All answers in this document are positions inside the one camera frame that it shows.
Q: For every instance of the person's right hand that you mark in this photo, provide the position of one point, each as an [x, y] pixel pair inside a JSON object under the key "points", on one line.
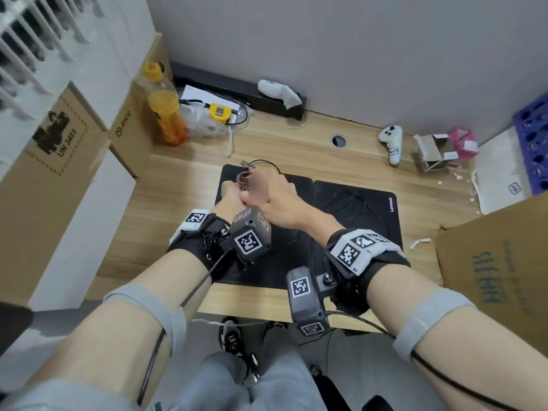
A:
{"points": [[291, 214]]}

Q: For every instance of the person's left hand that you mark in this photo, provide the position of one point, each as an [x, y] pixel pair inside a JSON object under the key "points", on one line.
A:
{"points": [[231, 201]]}

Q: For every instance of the black mouse pad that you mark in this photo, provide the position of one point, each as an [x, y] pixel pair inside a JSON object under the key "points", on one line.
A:
{"points": [[368, 235], [299, 184]]}

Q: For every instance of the pink cleaning cloth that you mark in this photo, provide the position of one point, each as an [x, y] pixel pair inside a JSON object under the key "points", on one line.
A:
{"points": [[261, 188]]}

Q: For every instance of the person's right forearm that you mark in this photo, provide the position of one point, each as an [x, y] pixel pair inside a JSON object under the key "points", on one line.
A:
{"points": [[406, 295]]}

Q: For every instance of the person's left forearm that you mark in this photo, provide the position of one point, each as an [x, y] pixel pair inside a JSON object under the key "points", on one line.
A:
{"points": [[141, 295]]}

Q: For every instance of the clear plastic bag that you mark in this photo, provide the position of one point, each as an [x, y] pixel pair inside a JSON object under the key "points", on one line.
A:
{"points": [[201, 124]]}

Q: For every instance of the yellow tape measure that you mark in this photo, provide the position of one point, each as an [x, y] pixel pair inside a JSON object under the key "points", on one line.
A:
{"points": [[219, 112]]}

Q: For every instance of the long black bar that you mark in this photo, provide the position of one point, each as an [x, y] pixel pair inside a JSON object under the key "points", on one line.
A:
{"points": [[231, 87]]}

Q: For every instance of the white paper sheet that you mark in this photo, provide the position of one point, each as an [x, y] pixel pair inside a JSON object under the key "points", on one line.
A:
{"points": [[192, 93]]}

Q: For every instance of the orange juice bottle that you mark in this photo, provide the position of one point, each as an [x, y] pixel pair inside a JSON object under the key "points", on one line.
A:
{"points": [[165, 106]]}

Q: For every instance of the cardboard box with round logo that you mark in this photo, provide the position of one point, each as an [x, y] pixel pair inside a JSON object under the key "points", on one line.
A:
{"points": [[132, 141]]}

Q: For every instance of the white controller with label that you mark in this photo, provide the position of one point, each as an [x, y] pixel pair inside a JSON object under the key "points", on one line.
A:
{"points": [[390, 134]]}

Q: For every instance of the small white twist tie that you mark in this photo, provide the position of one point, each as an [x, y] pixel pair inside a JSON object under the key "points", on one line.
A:
{"points": [[421, 241]]}

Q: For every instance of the black white sneaker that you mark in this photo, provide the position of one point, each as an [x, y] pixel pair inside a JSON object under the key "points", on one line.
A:
{"points": [[231, 338]]}

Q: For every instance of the white board panel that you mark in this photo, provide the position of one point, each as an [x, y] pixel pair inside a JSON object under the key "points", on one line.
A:
{"points": [[85, 235]]}

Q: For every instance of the small open cardboard box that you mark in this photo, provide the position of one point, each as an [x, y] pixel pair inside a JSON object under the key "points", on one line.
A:
{"points": [[428, 151]]}

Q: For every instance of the scattered white crumbs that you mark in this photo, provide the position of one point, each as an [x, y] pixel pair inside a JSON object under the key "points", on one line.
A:
{"points": [[458, 176]]}

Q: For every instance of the pink box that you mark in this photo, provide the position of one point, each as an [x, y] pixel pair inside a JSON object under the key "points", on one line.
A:
{"points": [[460, 139]]}

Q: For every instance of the large cardboard box red-dotted label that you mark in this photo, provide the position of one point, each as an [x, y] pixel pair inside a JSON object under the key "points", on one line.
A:
{"points": [[43, 201]]}

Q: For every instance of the white paper bag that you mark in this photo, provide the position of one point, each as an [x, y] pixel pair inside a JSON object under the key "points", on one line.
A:
{"points": [[501, 175]]}

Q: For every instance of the cardboard box with dark writing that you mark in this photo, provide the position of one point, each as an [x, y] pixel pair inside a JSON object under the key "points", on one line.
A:
{"points": [[505, 261]]}

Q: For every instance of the white slatted crate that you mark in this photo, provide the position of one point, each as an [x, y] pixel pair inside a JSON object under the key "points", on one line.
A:
{"points": [[17, 145]]}

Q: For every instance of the blue rack with holes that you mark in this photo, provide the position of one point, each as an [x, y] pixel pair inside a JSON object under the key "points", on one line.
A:
{"points": [[520, 119]]}

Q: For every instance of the black wrist camera with markers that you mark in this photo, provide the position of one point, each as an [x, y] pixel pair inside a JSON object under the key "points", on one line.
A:
{"points": [[250, 241], [306, 303]]}

